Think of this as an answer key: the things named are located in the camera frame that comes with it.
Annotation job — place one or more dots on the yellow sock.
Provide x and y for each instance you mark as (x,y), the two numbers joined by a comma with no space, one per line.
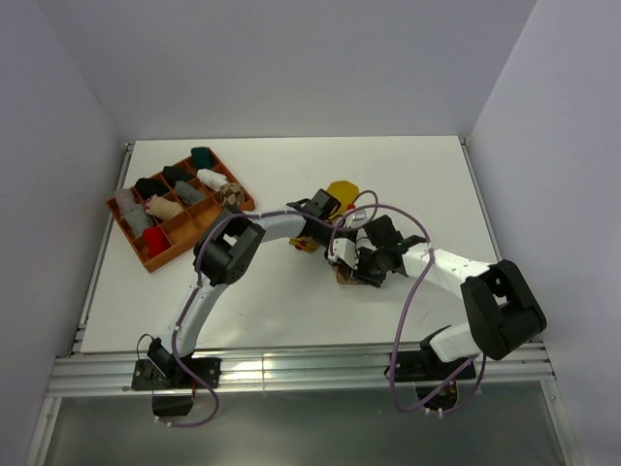
(342,194)

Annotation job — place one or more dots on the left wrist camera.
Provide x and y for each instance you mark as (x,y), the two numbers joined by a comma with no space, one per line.
(355,218)

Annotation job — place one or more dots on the dark grey rolled sock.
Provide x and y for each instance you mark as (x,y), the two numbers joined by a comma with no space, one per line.
(138,220)

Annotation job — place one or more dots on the black rolled sock upper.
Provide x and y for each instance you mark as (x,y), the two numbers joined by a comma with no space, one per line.
(173,174)

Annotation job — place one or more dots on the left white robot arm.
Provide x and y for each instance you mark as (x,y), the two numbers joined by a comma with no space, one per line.
(223,255)

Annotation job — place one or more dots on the white rolled sock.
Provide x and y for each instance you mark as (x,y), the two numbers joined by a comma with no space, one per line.
(212,179)

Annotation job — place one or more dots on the grey rolled sock middle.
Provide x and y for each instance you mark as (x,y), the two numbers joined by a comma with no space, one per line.
(188,194)

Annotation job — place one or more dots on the orange argyle sock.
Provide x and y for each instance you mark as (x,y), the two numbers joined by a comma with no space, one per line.
(343,275)

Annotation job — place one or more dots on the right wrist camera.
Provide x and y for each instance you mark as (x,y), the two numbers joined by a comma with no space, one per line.
(343,251)

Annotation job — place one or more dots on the aluminium rail frame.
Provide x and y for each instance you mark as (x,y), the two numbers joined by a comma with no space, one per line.
(306,405)

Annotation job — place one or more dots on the red rolled sock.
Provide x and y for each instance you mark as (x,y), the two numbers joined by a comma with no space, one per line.
(156,241)

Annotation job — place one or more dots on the brown argyle sock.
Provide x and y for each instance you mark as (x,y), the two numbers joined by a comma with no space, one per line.
(230,194)

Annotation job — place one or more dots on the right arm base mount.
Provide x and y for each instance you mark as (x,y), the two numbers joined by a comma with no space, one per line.
(422,366)

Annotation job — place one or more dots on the black rolled sock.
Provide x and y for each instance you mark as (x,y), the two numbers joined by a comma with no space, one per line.
(173,174)
(148,187)

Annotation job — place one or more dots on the light grey rolled sock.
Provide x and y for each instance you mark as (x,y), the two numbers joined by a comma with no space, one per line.
(125,200)

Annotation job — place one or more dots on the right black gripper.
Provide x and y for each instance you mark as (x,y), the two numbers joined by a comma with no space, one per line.
(360,273)

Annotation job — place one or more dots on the beige rolled sock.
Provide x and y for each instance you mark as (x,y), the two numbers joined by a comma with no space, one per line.
(162,208)

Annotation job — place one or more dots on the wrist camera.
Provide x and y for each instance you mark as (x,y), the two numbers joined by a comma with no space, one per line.
(343,251)
(355,218)

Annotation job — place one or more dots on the orange compartment tray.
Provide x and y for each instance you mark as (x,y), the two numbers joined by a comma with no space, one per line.
(184,230)

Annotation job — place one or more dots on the dark green rolled sock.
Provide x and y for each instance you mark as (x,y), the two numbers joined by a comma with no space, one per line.
(202,158)

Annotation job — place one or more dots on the black rolled sock left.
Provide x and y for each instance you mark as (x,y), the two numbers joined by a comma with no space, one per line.
(148,187)

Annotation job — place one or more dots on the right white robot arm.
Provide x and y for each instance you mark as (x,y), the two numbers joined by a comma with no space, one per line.
(501,309)

